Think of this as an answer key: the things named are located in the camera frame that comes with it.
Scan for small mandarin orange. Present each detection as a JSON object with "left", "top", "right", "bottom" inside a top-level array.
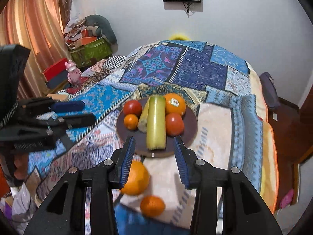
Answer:
[{"left": 124, "top": 114, "right": 139, "bottom": 130}]

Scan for green sugarcane piece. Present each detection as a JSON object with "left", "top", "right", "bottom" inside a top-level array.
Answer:
[{"left": 146, "top": 95, "right": 166, "bottom": 151}]

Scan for orange blanket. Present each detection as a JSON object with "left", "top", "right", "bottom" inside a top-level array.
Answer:
[{"left": 247, "top": 64, "right": 279, "bottom": 213}]

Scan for large loose orange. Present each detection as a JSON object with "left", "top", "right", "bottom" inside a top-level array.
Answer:
[{"left": 121, "top": 161, "right": 150, "bottom": 196}]

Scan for red and blue box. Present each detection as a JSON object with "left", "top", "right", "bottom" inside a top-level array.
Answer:
[{"left": 42, "top": 58, "right": 68, "bottom": 89}]

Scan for pink plush toy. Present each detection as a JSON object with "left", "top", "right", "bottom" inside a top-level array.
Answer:
[{"left": 65, "top": 61, "right": 82, "bottom": 86}]

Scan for sugarcane piece on plate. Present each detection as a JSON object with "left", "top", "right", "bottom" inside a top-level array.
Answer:
[{"left": 137, "top": 98, "right": 150, "bottom": 133}]

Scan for green storage box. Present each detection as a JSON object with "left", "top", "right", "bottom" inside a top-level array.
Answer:
[{"left": 70, "top": 37, "right": 112, "bottom": 68}]

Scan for small red tomato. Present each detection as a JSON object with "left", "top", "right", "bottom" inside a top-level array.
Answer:
[{"left": 122, "top": 100, "right": 143, "bottom": 117}]

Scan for orange curtain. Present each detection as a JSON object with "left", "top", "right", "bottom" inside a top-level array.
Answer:
[{"left": 1, "top": 0, "right": 69, "bottom": 99}]

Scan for pile of clothes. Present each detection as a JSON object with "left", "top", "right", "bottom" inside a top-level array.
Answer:
[{"left": 63, "top": 14, "right": 117, "bottom": 46}]

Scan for large red tomato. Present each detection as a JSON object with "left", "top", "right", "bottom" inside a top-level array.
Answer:
[{"left": 165, "top": 113, "right": 185, "bottom": 137}]

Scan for dark purple round plate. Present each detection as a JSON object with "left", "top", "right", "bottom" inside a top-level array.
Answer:
[{"left": 116, "top": 98, "right": 198, "bottom": 158}]

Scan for orange with sticker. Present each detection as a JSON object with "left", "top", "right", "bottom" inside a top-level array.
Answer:
[{"left": 164, "top": 93, "right": 187, "bottom": 117}]

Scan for dark blue pillow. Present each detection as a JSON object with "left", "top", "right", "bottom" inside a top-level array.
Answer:
[{"left": 259, "top": 72, "right": 281, "bottom": 111}]

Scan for blue patchwork bedspread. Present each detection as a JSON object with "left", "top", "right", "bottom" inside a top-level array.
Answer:
[{"left": 25, "top": 39, "right": 266, "bottom": 235}]

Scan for yellow fluffy object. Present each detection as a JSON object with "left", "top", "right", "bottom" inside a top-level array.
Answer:
[{"left": 169, "top": 33, "right": 190, "bottom": 41}]

